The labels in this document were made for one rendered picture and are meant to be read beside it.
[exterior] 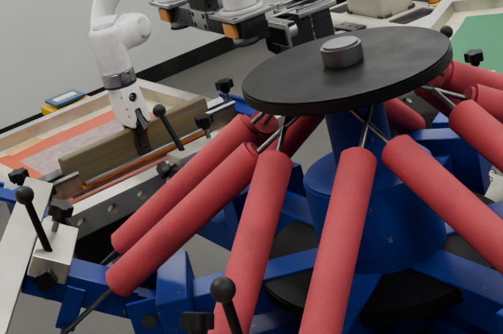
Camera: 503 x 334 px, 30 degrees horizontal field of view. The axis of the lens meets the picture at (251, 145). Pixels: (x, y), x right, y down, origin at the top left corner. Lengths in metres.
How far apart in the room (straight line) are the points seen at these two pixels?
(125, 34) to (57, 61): 3.95
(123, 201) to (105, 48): 0.38
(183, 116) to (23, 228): 0.75
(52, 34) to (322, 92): 4.82
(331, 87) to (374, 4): 1.82
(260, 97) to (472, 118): 0.29
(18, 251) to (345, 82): 0.57
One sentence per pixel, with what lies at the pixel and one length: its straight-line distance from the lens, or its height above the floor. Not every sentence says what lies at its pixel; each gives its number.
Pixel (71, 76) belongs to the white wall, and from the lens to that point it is 6.10.
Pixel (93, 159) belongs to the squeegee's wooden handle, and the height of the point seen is 1.03.
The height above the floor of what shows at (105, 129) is 0.96.
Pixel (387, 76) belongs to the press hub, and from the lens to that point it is 1.28.
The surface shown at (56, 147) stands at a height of 0.96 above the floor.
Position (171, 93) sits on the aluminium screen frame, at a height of 0.99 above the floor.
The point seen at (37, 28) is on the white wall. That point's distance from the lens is 5.98.
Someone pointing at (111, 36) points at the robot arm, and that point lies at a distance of 2.08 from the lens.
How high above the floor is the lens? 1.73
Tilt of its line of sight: 21 degrees down
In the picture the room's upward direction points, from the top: 15 degrees counter-clockwise
